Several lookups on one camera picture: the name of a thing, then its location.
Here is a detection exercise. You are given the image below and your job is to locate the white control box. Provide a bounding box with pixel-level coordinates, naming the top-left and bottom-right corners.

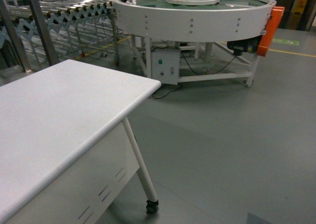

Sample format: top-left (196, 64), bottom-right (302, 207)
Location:
top-left (151, 47), bottom-right (180, 85)

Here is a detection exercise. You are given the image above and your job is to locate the round white turntable conveyor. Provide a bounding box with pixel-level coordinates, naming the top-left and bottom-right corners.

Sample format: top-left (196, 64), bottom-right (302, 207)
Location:
top-left (113, 0), bottom-right (277, 87)

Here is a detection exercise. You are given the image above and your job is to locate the white table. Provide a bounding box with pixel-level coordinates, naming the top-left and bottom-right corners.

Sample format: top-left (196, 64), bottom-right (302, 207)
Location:
top-left (0, 60), bottom-right (161, 224)

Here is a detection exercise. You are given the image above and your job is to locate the expandable roller conveyor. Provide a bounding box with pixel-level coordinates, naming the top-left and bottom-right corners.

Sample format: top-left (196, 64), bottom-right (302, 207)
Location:
top-left (0, 0), bottom-right (119, 72)

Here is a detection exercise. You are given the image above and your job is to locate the orange motor cover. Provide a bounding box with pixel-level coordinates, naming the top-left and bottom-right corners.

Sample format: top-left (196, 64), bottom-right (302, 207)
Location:
top-left (257, 6), bottom-right (285, 57)

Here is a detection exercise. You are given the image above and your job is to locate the yellow wet floor sign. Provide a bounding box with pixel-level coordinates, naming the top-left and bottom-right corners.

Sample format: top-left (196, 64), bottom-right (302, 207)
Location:
top-left (288, 0), bottom-right (308, 30)

